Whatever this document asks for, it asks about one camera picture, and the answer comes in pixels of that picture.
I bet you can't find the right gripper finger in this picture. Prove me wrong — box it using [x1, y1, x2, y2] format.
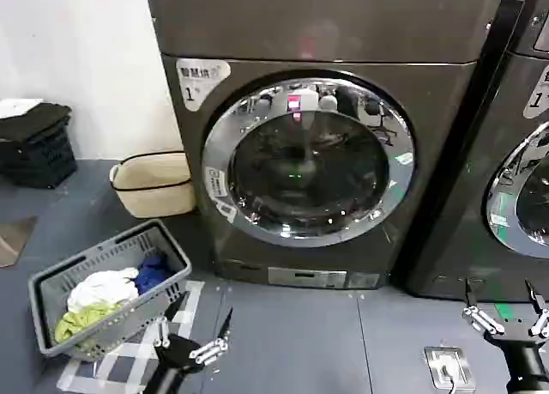
[524, 279, 549, 340]
[462, 276, 506, 337]

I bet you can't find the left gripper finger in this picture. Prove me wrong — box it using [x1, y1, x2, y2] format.
[189, 306, 235, 367]
[154, 291, 190, 349]

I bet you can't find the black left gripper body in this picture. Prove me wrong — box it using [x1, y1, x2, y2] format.
[144, 332, 203, 394]

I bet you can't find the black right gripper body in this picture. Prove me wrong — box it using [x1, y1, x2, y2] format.
[482, 330, 544, 394]

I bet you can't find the blue garment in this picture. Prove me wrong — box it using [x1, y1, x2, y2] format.
[136, 256, 175, 297]

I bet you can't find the grey white checkered mat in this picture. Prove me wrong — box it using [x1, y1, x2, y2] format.
[56, 279, 208, 391]

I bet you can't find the steel floor socket plate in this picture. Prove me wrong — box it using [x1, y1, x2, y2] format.
[424, 345, 477, 391]

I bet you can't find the white garment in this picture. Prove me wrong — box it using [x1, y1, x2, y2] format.
[67, 266, 141, 314]

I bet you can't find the yellow-green garment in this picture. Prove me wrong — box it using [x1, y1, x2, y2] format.
[54, 302, 130, 344]

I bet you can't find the grey plastic laundry basket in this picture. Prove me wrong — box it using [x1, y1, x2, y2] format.
[27, 218, 193, 358]

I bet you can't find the grey dryer with partial view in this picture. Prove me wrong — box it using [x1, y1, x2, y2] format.
[396, 0, 549, 304]

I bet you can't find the round glass dryer door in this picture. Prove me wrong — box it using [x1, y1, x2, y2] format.
[202, 69, 417, 249]
[485, 121, 549, 260]

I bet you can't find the cream fabric storage basket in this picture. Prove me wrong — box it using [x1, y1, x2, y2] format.
[108, 151, 199, 219]

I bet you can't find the brown cardboard sheet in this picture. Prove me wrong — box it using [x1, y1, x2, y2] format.
[0, 215, 39, 269]

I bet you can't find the black plastic crate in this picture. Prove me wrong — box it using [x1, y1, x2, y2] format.
[0, 123, 79, 179]

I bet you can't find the white number label sticker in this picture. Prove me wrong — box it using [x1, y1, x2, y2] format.
[175, 58, 232, 113]
[522, 64, 549, 120]

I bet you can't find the stack of black clothes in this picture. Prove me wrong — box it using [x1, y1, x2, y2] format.
[0, 103, 74, 142]

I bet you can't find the white folded cloth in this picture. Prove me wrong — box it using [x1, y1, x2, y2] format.
[0, 98, 45, 120]

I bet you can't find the grey front-load dryer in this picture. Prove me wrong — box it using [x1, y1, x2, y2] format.
[144, 0, 527, 293]

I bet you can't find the black power cable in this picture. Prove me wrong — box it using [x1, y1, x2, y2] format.
[440, 365, 463, 394]

